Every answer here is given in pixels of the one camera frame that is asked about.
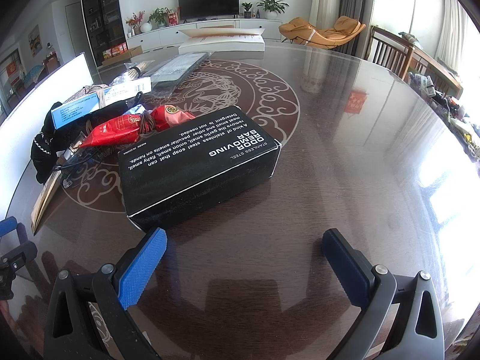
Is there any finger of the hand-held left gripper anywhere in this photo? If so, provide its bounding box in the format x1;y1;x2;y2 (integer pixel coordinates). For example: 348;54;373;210
0;242;38;271
0;216;29;248

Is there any white sheer curtain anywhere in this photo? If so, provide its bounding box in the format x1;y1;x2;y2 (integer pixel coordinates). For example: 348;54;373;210
311;0;344;46

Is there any white flat box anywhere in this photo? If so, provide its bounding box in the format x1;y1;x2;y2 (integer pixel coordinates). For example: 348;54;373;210
178;37;266;55

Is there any framed wall painting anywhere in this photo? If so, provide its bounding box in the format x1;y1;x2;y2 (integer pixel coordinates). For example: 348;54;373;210
27;25;41;58

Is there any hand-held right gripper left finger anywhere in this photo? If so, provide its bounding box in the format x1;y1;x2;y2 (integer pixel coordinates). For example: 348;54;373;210
43;227;168;360

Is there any orange lounge chair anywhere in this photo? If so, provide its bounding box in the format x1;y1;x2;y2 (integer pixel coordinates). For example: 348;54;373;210
278;16;366;49

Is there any wooden chair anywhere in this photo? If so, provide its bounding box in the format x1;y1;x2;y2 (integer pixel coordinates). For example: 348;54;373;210
369;25;464;100

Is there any large white panel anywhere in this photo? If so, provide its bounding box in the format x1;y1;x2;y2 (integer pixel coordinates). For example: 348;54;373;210
0;52;95;220

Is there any red pink snack packet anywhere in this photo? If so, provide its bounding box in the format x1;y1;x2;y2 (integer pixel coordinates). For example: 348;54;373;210
148;105;197;132

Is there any bagged grey phone case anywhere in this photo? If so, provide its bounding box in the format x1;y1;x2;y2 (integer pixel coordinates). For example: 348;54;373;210
150;52;215;87

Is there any bundle of wooden sticks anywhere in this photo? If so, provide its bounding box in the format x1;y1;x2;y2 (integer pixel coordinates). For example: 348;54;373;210
124;60;154;79

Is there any black television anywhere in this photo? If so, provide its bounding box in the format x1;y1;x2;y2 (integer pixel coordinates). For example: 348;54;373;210
177;0;241;21

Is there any red flower vase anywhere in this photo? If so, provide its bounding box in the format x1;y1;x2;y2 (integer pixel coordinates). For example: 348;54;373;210
125;10;146;35

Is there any brown cardboard envelope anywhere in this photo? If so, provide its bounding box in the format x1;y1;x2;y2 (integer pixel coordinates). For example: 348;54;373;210
31;172;62;233

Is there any clear plastic piece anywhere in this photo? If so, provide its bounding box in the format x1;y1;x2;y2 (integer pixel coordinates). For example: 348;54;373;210
52;135;106;190

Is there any black knit cloth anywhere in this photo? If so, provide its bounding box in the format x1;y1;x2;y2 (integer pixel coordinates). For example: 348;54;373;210
31;99;139;184

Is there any cardboard box of orange packets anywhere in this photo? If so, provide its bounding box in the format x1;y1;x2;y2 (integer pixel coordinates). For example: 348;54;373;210
101;43;143;66

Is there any white door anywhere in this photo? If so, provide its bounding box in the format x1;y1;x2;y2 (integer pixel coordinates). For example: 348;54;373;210
65;2;85;57

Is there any blue white ointment box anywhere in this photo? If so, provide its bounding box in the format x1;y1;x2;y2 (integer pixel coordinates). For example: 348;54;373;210
50;77;151;130

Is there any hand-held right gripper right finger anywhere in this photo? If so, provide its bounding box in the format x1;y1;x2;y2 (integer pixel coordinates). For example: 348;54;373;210
322;228;445;360

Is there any white TV cabinet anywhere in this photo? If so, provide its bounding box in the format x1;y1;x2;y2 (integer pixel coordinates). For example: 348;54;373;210
125;18;289;51

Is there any large leafy potted plant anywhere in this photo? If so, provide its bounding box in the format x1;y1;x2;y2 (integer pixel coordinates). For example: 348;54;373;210
257;0;289;20

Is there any bushy green potted plant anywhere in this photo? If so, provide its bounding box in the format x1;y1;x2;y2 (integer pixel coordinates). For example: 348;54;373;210
148;7;171;28

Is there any dark glass display cabinet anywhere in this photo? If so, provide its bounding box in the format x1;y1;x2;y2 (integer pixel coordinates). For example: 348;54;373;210
79;0;126;69

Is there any cardboard sheet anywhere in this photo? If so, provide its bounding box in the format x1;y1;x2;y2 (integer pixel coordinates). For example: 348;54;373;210
177;27;266;44

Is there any black printed box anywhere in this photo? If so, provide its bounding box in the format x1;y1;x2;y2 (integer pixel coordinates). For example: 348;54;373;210
118;105;282;229

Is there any grey curtain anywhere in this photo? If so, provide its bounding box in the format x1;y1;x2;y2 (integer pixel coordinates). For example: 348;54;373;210
339;0;372;61

